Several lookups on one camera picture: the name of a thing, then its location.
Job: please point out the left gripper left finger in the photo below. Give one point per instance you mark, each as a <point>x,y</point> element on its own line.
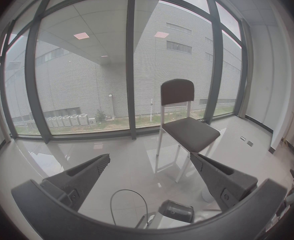
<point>74,181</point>

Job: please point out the white chair with grey seat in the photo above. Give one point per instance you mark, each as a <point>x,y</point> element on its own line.
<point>192,134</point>

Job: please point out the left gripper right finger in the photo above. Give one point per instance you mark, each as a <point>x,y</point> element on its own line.
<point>224,184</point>

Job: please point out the window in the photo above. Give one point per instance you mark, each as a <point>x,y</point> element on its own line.
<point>87,71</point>

